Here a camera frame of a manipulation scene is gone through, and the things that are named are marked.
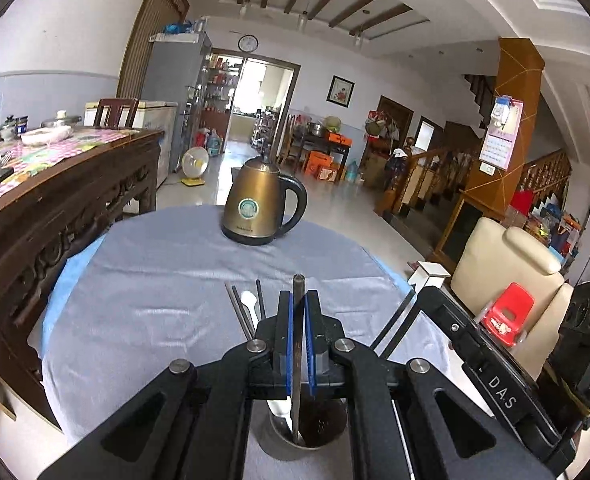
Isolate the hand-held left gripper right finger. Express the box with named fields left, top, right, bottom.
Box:
left=305, top=291, right=558, bottom=480

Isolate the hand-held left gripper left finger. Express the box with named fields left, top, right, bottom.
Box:
left=38, top=292, right=296, bottom=480

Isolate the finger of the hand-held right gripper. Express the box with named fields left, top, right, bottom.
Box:
left=414, top=285, right=458, bottom=333

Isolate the white plastic spoon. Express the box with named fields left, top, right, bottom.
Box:
left=267, top=397, right=292, bottom=436

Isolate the white ceramic spoon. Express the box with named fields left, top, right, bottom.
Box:
left=240, top=291, right=264, bottom=327

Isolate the pair of grey chopsticks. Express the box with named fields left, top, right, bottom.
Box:
left=224, top=281, right=254, bottom=342

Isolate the grey metal utensil holder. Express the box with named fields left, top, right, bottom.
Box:
left=269, top=397, right=350, bottom=462

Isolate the small white stool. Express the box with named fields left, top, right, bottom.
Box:
left=407, top=261, right=450, bottom=292

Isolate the red child chair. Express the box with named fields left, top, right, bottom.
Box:
left=479, top=282, right=536, bottom=348

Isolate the cream leather armchair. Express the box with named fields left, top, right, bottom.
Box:
left=450, top=217, right=574, bottom=386

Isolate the wooden stair railing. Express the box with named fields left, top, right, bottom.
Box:
left=375, top=146, right=573, bottom=221

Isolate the grey tablecloth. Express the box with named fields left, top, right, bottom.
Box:
left=40, top=204, right=453, bottom=461

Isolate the bronze electric kettle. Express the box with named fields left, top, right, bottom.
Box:
left=220, top=155, right=309, bottom=246

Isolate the orange cardboard box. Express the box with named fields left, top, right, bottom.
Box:
left=302, top=151, right=345, bottom=184

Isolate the dark wooden dining table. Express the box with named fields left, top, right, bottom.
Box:
left=291, top=130, right=352, bottom=173

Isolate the small floor fan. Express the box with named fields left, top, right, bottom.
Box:
left=181, top=146, right=210, bottom=187

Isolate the blue under cloth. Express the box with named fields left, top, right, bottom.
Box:
left=42, top=240, right=416, bottom=348

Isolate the orange wooden pillar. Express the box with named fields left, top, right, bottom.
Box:
left=462, top=37, right=546, bottom=221

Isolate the glass shelf cabinet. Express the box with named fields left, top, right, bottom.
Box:
left=195, top=52, right=242, bottom=147

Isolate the white chest freezer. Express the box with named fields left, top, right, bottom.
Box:
left=84, top=101, right=179, bottom=188

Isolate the carved wooden sideboard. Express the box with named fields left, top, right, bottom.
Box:
left=0, top=127, right=166, bottom=431

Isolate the grey refrigerator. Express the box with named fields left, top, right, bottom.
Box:
left=140, top=32, right=213, bottom=161

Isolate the dark wooden chair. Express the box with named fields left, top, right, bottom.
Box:
left=94, top=98, right=140, bottom=129

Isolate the pink checkered table cover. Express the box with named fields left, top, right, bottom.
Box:
left=0, top=127, right=141, bottom=216

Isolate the metal pot with lid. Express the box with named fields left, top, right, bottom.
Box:
left=41, top=110, right=83, bottom=131

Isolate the pink wall calendar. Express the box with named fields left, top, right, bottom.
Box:
left=478, top=95, right=524, bottom=171

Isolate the framed wall picture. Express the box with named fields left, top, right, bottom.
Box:
left=327, top=75, right=355, bottom=108

